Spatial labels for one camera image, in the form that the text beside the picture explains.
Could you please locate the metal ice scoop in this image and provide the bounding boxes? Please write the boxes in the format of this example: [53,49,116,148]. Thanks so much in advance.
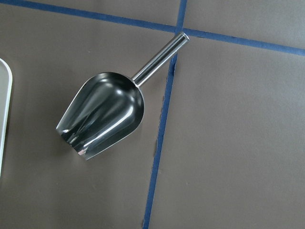
[56,31,190,160]

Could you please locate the beige plastic tray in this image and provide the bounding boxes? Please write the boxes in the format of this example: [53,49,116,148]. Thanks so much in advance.
[0,59,13,170]

